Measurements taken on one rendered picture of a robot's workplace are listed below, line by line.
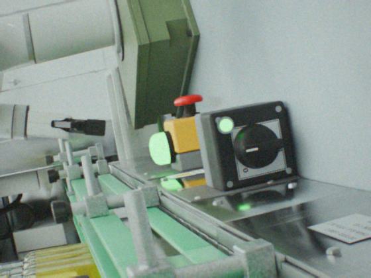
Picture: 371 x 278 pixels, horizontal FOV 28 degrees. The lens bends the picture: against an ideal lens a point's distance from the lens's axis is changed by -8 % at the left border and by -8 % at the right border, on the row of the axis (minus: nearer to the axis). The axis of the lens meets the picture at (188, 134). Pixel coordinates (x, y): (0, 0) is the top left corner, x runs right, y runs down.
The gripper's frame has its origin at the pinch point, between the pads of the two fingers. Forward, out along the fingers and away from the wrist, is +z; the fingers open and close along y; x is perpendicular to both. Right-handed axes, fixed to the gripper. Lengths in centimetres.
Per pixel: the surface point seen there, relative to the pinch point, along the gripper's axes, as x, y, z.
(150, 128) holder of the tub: 0.6, 6.2, 10.6
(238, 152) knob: -4, 86, 9
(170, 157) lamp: -5, 54, 7
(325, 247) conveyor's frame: -10, 118, 7
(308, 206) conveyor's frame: -8, 103, 11
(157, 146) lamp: -3, 54, 6
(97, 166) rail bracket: -7.6, 10.4, 0.3
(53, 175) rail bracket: -10.1, 10.8, -8.6
